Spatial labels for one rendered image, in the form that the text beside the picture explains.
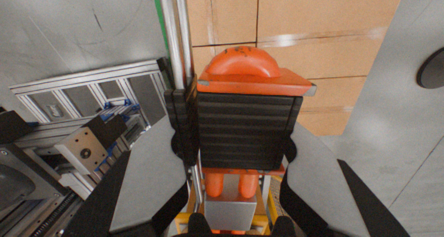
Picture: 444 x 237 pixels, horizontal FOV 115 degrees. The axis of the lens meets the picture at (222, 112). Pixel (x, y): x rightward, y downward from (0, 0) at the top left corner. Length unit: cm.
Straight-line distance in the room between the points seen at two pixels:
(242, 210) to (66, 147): 55
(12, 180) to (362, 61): 141
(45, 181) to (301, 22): 110
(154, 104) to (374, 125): 229
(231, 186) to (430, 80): 219
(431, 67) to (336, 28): 140
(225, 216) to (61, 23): 178
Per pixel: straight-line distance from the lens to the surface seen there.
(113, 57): 163
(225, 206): 20
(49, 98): 191
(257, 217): 56
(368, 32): 101
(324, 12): 88
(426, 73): 222
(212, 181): 17
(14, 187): 73
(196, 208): 23
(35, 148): 73
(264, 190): 139
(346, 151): 238
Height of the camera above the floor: 131
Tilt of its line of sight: 60 degrees down
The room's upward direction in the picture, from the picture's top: 179 degrees counter-clockwise
